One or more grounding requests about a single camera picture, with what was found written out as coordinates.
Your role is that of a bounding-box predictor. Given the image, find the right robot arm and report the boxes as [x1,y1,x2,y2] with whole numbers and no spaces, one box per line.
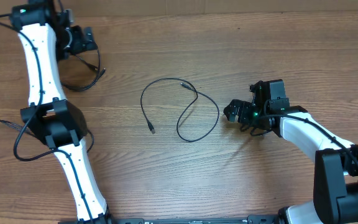
[224,79,358,223]

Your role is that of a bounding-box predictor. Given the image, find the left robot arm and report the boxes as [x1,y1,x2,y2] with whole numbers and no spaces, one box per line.
[9,1,115,223]

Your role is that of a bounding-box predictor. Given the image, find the black USB-A cable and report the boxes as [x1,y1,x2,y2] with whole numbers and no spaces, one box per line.
[140,77,221,143]

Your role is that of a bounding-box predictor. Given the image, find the black thin USB cable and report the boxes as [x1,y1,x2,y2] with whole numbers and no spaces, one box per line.
[60,46,107,93]

